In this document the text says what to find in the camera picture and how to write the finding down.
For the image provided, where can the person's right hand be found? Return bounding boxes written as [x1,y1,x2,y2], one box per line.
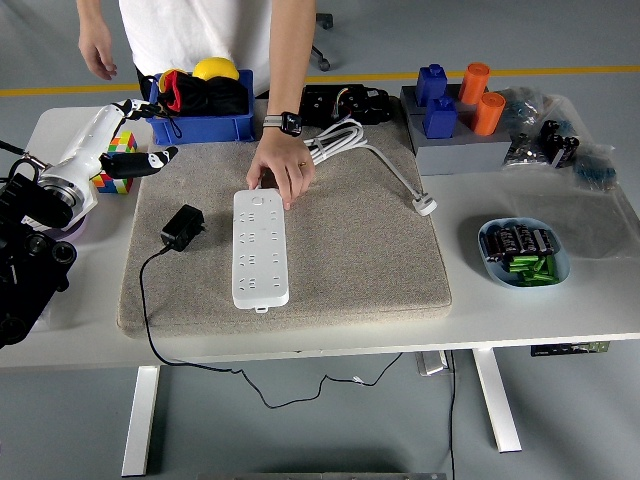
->
[78,22,119,81]

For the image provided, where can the person's left hand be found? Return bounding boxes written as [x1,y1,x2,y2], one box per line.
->
[245,129,317,211]

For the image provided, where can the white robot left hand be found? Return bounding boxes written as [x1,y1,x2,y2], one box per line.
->
[42,98,180,190]

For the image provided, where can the white power strip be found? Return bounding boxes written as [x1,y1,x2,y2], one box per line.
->
[232,188,291,314]

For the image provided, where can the black plug adapter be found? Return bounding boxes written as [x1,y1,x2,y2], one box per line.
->
[160,203,207,253]

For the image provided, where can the thin black plug cord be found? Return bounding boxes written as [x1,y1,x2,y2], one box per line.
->
[138,244,404,410]

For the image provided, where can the black wrist watch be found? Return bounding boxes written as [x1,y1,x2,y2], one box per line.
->
[262,111,305,138]

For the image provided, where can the colourful puzzle cube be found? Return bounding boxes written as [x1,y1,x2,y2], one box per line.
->
[91,130,139,196]

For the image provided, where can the white junction box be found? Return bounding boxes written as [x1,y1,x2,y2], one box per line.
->
[74,182,99,217]

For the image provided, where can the purple plate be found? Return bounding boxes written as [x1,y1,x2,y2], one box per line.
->
[57,212,94,246]

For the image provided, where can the blue plastic bin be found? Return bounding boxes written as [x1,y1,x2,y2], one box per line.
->
[144,68,257,147]

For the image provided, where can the black pouch with red lining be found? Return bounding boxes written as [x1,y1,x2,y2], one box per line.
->
[137,68,251,140]

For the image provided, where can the person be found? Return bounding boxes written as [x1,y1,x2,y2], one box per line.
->
[77,0,317,211]

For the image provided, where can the black office chair base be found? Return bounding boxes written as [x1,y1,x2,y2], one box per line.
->
[309,12,334,72]

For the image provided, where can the yellow ball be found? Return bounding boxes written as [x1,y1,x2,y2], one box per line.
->
[192,57,240,82]

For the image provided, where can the grey-brown mat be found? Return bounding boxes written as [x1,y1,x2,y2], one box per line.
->
[115,97,454,340]

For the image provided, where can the blue square peg block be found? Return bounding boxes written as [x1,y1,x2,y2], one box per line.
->
[414,63,448,107]
[423,95,459,140]

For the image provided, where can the grey block base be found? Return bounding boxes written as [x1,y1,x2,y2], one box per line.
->
[399,83,514,177]

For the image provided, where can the orange cylinder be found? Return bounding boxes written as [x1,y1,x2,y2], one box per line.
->
[470,91,506,137]
[457,62,490,105]

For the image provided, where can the clear bag of small screws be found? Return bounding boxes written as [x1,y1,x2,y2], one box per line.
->
[502,132,544,170]

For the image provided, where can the clear bag of blue parts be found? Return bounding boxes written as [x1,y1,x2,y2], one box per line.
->
[572,144,619,192]
[499,85,545,132]

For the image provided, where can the clear bag of black capacitors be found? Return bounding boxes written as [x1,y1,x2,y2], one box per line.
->
[539,118,581,169]

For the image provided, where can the white table leg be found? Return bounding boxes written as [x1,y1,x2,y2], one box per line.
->
[472,348,524,454]
[121,365,162,477]

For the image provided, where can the light blue tray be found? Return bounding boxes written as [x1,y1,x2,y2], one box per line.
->
[477,216,572,290]

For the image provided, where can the large clear plastic bag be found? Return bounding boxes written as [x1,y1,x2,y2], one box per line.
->
[504,94,640,260]

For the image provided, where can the black table control box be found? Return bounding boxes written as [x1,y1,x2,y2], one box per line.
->
[530,341,611,357]

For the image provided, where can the black electronic module with wires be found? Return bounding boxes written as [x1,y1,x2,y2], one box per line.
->
[298,83,394,127]

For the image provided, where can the white power strip cable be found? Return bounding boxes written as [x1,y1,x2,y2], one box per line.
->
[254,118,439,217]

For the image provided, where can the silver metal bracket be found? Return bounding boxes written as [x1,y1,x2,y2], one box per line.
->
[416,351,450,376]

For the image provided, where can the black hanging cable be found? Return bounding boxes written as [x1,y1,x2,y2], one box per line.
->
[446,349,459,480]

